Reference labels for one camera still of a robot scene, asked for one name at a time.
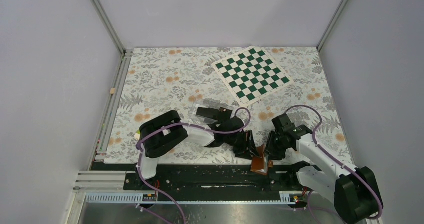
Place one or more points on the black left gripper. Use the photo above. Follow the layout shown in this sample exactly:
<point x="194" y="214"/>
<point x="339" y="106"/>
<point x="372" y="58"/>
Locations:
<point x="247" y="148"/>

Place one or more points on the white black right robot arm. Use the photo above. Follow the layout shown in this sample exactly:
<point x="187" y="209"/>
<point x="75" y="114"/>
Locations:
<point x="352" y="190"/>

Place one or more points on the green white checkered mat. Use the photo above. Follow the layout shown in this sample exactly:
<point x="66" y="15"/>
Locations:
<point x="251" y="75"/>

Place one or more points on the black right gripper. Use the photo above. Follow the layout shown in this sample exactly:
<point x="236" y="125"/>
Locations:
<point x="275" y="155"/>

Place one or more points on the brown leather card holder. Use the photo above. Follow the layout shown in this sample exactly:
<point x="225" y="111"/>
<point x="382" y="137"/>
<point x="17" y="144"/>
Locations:
<point x="261" y="164"/>

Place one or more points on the clear acrylic card box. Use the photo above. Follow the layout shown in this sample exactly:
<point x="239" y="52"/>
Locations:
<point x="209" y="112"/>

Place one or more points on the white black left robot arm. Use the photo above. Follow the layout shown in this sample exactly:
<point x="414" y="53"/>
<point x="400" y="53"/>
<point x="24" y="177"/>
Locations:
<point x="163" y="133"/>

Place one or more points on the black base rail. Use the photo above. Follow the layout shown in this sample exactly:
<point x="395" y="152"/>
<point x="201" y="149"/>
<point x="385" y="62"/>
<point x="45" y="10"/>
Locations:
<point x="227" y="183"/>

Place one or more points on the small yellow green object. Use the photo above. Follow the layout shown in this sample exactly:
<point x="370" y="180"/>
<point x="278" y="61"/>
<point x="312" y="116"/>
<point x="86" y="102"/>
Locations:
<point x="137" y="135"/>

